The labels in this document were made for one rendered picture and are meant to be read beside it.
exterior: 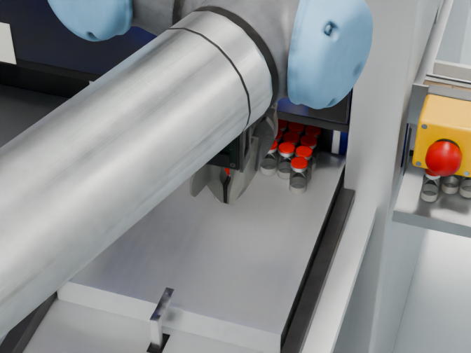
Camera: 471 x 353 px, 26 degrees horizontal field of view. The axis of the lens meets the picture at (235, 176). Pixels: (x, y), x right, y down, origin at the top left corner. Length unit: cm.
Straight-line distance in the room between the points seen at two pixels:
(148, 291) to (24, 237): 68
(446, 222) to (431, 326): 106
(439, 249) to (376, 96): 134
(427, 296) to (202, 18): 182
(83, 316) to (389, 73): 43
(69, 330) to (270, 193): 31
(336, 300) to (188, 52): 64
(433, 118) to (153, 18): 57
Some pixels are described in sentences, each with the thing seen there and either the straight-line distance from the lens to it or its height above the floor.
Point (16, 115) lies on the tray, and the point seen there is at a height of 88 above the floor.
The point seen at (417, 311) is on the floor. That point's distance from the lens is 234.
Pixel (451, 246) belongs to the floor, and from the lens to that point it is 249.
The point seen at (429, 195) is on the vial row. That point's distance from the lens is 128.
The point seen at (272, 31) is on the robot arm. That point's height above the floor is 142.
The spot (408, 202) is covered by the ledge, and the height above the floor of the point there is 88.
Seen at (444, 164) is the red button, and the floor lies 100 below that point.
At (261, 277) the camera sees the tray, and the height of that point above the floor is 88.
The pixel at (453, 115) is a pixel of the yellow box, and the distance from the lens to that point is 118.
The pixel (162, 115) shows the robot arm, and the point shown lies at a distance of 54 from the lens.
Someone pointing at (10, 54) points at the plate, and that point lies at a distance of 133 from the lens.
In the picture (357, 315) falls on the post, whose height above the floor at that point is 67.
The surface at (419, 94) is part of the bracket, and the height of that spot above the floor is 101.
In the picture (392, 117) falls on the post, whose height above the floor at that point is 102.
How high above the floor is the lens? 175
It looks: 42 degrees down
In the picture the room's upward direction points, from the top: straight up
